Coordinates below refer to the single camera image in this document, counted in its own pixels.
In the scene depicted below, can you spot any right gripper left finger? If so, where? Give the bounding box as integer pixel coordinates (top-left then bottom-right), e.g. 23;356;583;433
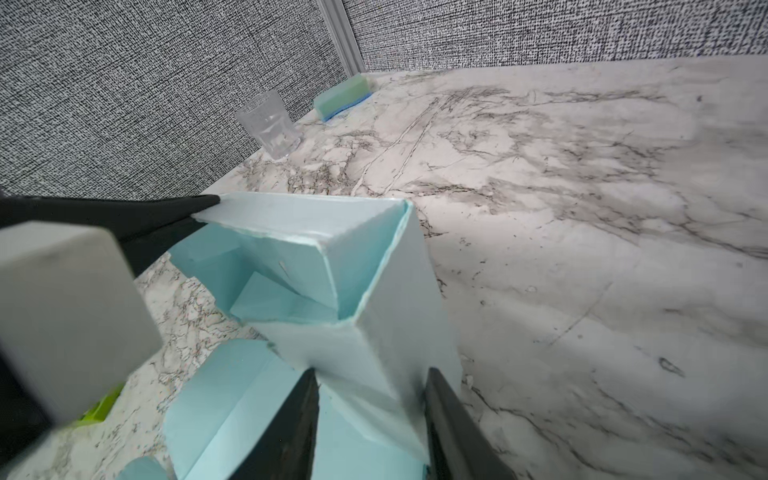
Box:
230;369;319;480

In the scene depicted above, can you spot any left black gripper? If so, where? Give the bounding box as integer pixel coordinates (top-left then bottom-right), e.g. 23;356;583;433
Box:
1;352;54;468

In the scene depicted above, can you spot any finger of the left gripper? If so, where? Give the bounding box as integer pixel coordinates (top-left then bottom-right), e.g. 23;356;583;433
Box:
120;217;204;277
1;195;220;242

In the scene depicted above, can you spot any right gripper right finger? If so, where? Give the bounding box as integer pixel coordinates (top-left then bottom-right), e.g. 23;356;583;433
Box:
425;367;516;480

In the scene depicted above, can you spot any light blue paper box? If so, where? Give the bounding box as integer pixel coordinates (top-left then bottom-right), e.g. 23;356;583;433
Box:
116;191;464;480

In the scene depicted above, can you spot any green toy brick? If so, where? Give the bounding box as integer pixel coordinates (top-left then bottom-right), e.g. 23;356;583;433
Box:
72;384;125;428

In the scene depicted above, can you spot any teal sponge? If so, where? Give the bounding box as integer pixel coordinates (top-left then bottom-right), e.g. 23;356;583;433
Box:
313;74;372;122

